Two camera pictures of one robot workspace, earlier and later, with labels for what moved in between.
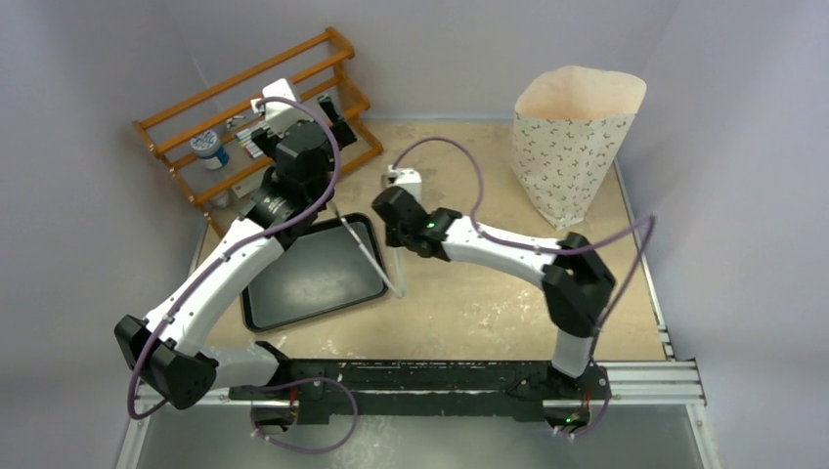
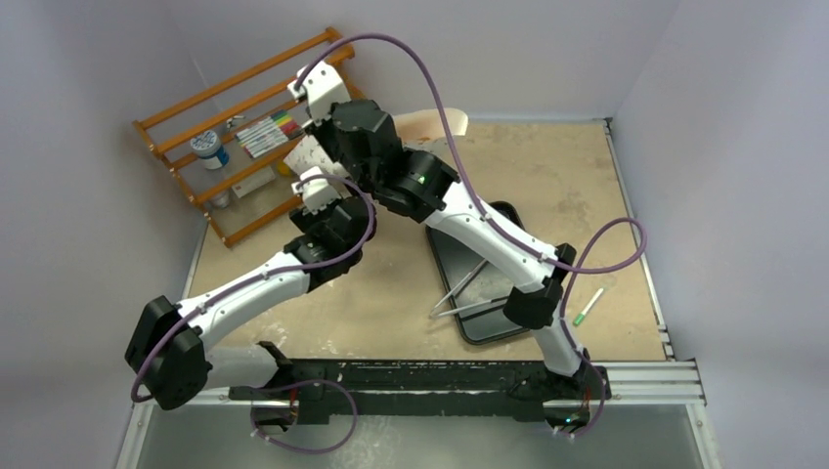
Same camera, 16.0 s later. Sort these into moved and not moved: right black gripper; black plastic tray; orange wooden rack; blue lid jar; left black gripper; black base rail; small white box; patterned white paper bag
Moved: right black gripper; black plastic tray; patterned white paper bag; left black gripper
Not moved: orange wooden rack; small white box; black base rail; blue lid jar
